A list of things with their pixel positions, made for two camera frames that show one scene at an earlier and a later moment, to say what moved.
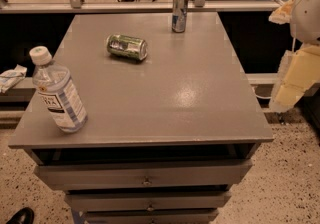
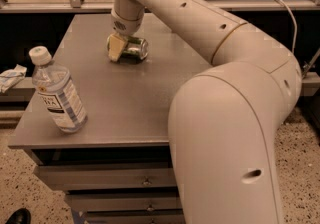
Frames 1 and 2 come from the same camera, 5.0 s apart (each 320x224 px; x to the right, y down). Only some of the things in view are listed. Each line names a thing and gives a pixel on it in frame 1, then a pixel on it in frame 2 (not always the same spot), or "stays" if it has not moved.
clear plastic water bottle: x=58 y=91 stays
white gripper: x=307 y=13 -> x=127 y=25
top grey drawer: x=129 y=175 stays
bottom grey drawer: x=151 y=216 stays
